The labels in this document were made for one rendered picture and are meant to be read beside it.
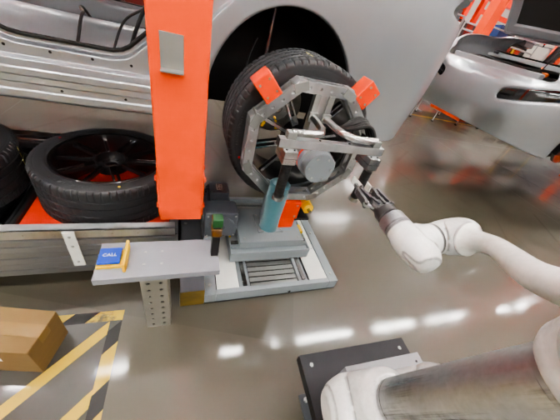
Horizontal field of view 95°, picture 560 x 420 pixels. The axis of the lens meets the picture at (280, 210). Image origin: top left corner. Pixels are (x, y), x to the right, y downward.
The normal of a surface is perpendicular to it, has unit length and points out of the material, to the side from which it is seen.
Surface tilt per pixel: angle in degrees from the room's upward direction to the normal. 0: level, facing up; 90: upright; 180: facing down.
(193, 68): 90
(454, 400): 91
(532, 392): 92
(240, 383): 0
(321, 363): 0
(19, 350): 0
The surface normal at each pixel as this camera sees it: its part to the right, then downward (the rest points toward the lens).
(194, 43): 0.26, 0.65
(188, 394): 0.23, -0.75
